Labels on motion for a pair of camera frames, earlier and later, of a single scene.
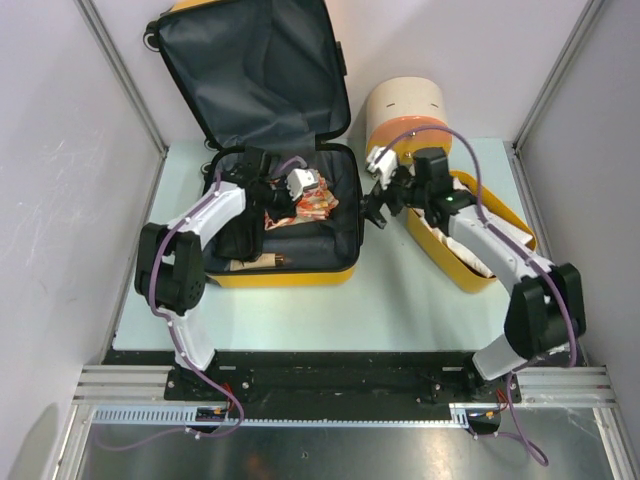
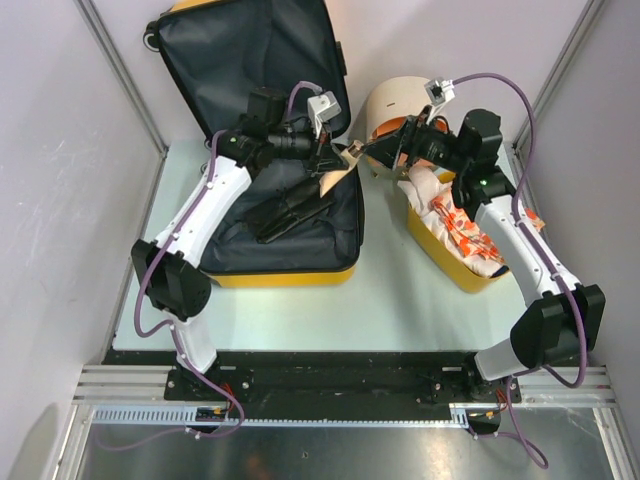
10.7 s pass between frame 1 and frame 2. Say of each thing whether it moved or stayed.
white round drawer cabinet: stayed
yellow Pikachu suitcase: stayed
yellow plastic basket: stayed
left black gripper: moved
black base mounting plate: stayed
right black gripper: moved
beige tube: moved
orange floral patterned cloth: moved
